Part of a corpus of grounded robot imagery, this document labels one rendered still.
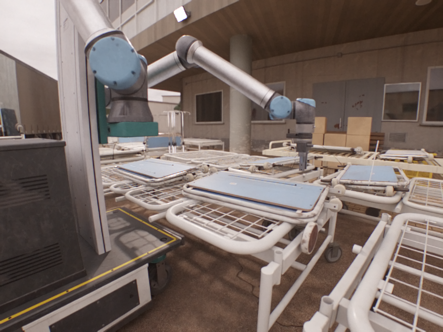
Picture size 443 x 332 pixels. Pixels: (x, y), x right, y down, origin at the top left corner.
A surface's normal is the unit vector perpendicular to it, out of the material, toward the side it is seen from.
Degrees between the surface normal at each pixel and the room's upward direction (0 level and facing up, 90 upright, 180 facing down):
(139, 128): 90
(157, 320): 0
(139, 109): 70
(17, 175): 90
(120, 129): 90
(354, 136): 90
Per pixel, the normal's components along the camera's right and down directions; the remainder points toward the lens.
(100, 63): 0.27, 0.25
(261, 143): -0.66, 0.14
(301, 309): 0.00, -0.98
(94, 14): 0.54, -0.04
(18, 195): 0.78, 0.11
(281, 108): -0.20, 0.22
